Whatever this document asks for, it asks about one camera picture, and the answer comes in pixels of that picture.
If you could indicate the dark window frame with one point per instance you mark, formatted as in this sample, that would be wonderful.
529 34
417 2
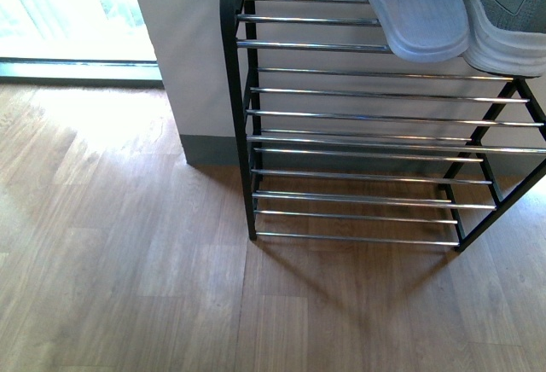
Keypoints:
92 73

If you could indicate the grey sneaker navy collar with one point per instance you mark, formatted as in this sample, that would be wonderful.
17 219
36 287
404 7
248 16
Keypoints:
507 37

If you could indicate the light blue slide slipper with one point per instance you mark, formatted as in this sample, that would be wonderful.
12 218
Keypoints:
424 31

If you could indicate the black metal shoe rack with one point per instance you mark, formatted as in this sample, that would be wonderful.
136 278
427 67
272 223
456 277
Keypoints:
339 140

